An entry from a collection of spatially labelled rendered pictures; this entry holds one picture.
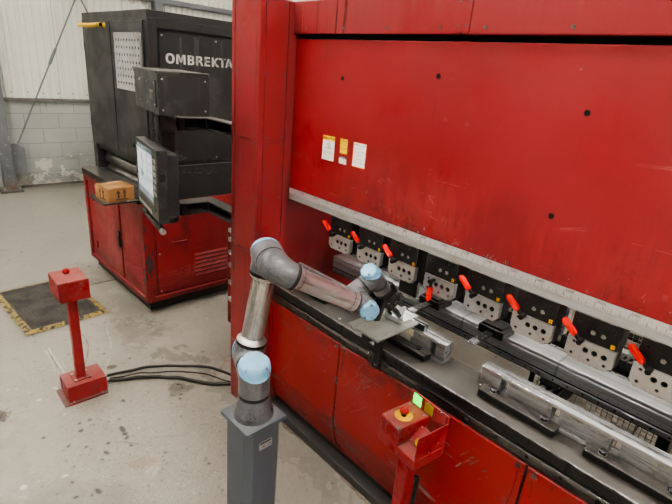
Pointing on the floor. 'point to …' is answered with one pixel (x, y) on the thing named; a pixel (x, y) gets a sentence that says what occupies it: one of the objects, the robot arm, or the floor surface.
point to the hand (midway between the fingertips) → (395, 317)
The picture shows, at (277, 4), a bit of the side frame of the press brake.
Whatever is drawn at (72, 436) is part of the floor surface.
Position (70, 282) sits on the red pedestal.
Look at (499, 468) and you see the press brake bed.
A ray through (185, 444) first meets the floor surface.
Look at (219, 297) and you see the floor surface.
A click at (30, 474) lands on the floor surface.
